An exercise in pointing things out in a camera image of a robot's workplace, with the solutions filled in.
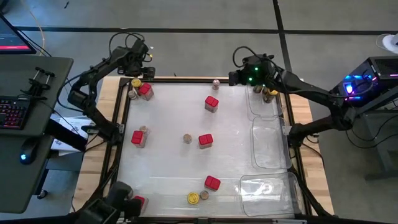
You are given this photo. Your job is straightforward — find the clear plastic tray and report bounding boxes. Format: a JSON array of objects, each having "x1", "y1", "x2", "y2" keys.
[
  {"x1": 245, "y1": 82, "x2": 289, "y2": 123},
  {"x1": 238, "y1": 171, "x2": 304, "y2": 218},
  {"x1": 250, "y1": 115, "x2": 293, "y2": 170}
]

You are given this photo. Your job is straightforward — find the white printed papers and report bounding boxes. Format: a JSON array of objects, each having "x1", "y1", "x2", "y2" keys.
[{"x1": 49, "y1": 113, "x2": 96, "y2": 156}]

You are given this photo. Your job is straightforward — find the black clamp stand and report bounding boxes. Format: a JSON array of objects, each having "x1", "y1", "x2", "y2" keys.
[{"x1": 20, "y1": 66, "x2": 57, "y2": 101}]

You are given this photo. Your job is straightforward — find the dark computer monitor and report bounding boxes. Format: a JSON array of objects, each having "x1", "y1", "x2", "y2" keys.
[{"x1": 0, "y1": 14, "x2": 37, "y2": 55}]

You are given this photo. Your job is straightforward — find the black computer with coloured lights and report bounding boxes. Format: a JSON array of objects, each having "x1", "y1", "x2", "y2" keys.
[{"x1": 329, "y1": 55, "x2": 398, "y2": 108}]

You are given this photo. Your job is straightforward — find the backlit black keyboard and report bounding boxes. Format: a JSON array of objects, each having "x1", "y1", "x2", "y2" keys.
[{"x1": 0, "y1": 95, "x2": 32, "y2": 131}]

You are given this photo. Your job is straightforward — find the black computer mouse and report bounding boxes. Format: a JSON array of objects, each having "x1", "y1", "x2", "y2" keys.
[{"x1": 19, "y1": 136, "x2": 40, "y2": 166}]

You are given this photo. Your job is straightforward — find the white round object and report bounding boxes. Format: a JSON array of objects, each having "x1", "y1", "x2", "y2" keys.
[{"x1": 375, "y1": 32, "x2": 398, "y2": 55}]

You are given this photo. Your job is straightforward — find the dark grey equipment cart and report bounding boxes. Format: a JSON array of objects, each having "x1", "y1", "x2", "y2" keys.
[{"x1": 341, "y1": 88, "x2": 398, "y2": 181}]

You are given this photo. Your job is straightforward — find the dark grey desk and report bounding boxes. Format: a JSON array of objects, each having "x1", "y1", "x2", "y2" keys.
[{"x1": 0, "y1": 55, "x2": 75, "y2": 215}]

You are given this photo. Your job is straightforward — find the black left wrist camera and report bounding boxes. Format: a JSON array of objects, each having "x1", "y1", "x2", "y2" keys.
[{"x1": 142, "y1": 66, "x2": 156, "y2": 79}]

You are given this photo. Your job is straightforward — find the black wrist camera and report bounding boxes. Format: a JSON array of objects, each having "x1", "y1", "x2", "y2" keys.
[
  {"x1": 228, "y1": 70, "x2": 248, "y2": 86},
  {"x1": 142, "y1": 66, "x2": 156, "y2": 79}
]

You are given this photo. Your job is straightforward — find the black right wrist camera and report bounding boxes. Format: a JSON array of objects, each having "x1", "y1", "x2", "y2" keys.
[{"x1": 228, "y1": 70, "x2": 248, "y2": 86}]

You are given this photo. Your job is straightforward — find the yellow cable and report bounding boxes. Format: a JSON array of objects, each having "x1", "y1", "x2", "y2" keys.
[{"x1": 27, "y1": 7, "x2": 47, "y2": 56}]

